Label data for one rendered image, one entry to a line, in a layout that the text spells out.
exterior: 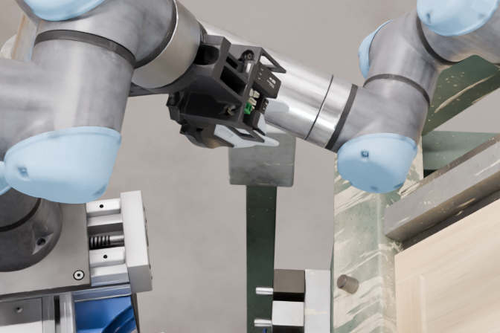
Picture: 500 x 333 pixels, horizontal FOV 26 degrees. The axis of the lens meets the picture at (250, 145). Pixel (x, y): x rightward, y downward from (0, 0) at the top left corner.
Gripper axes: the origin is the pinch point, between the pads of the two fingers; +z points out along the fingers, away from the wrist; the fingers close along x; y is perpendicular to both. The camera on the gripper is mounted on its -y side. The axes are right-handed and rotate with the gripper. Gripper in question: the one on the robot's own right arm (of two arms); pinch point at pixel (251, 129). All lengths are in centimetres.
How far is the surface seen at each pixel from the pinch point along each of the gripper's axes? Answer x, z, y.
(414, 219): 10, 70, -9
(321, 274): 0, 83, -29
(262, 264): 3, 113, -58
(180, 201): 19, 146, -105
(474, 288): 0, 64, 5
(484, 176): 17, 63, 3
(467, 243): 7, 66, 2
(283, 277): -3, 78, -33
